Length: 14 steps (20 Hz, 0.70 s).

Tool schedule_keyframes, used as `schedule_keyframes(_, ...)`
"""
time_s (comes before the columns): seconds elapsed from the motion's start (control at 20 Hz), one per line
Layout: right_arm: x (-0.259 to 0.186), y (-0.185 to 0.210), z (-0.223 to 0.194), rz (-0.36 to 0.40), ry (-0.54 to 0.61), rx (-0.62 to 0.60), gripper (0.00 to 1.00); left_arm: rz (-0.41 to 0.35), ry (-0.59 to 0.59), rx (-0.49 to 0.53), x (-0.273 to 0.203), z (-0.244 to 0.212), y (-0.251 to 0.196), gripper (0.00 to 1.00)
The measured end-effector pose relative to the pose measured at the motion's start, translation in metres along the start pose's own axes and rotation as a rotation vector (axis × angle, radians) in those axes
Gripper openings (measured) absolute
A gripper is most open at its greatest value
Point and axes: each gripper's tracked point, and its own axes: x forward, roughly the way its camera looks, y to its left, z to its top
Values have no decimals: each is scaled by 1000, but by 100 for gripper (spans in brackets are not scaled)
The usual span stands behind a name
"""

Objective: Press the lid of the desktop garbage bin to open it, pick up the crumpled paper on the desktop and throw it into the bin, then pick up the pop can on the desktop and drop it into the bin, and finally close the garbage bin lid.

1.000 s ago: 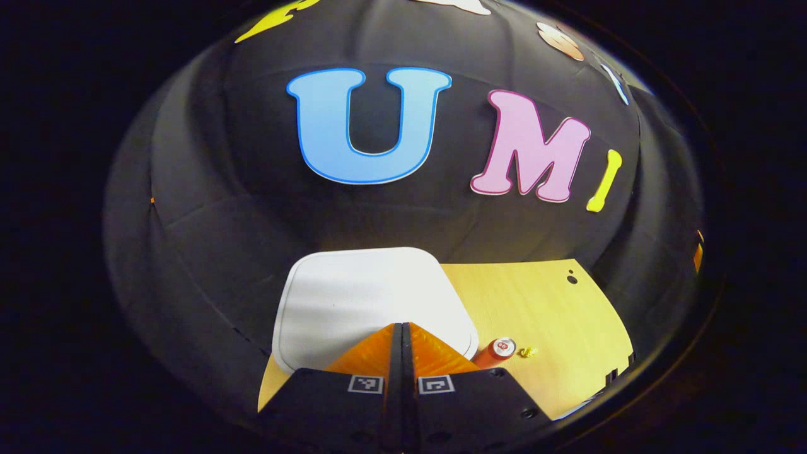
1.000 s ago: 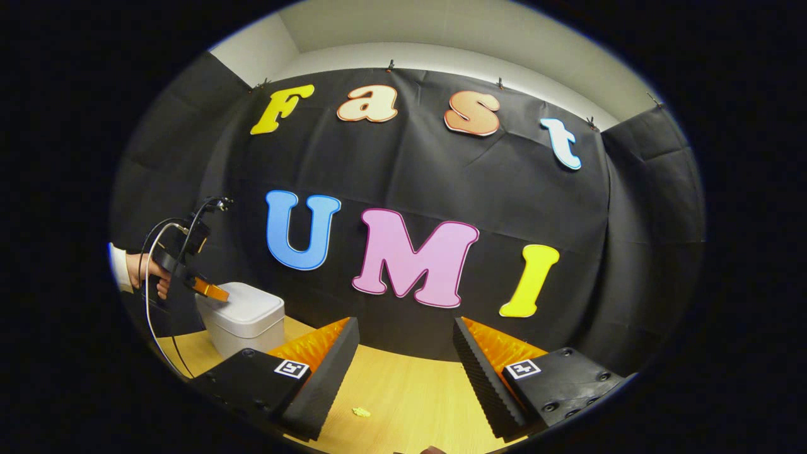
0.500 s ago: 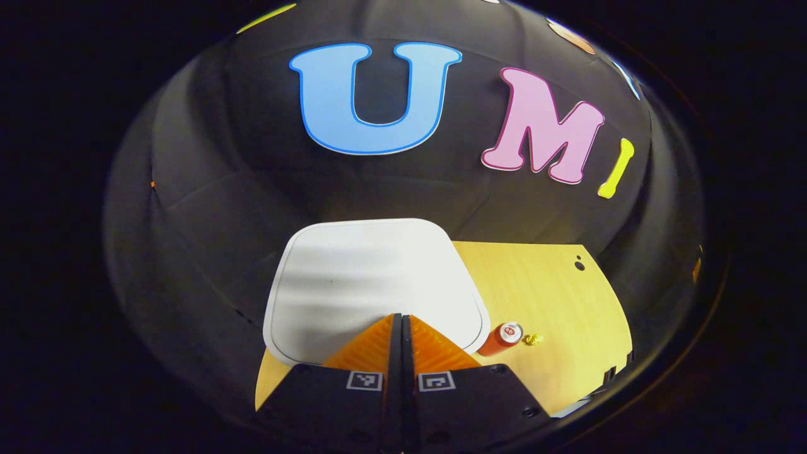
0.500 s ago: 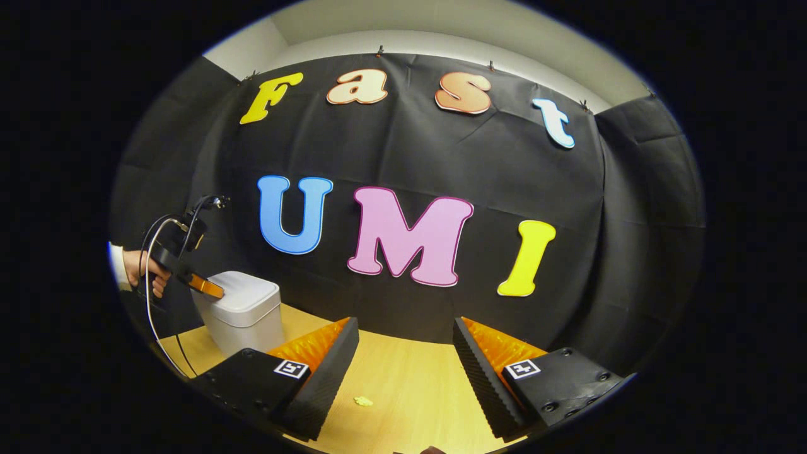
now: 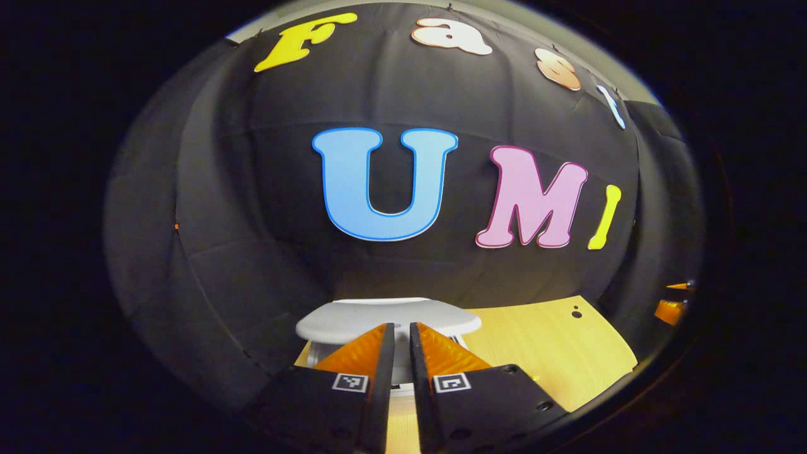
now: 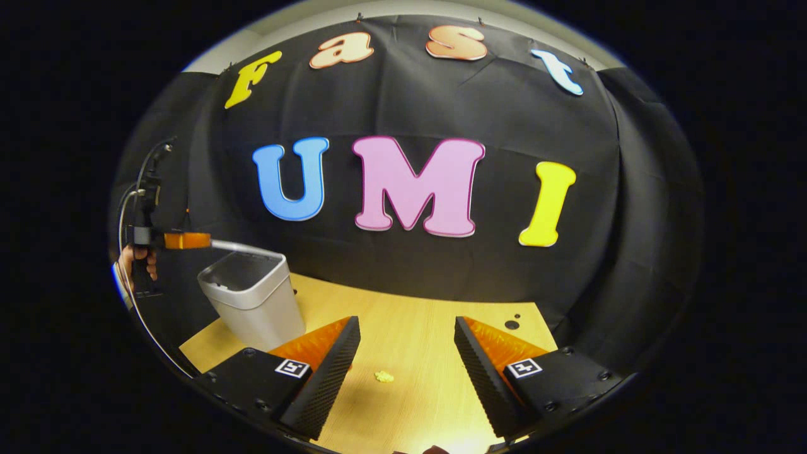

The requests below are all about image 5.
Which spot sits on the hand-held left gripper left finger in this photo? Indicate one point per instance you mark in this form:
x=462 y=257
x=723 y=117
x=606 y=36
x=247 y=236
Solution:
x=378 y=391

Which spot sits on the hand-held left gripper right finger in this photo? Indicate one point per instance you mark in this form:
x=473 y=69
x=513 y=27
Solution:
x=423 y=403

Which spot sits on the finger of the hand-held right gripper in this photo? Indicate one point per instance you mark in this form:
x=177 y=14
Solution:
x=682 y=285
x=669 y=311

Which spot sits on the white desktop garbage bin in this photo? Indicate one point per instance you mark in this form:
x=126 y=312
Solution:
x=353 y=318

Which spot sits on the wooden desktop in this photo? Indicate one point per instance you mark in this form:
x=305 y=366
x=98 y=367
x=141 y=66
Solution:
x=555 y=353

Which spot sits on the black backdrop cloth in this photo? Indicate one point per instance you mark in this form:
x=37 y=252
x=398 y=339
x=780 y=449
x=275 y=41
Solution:
x=265 y=189

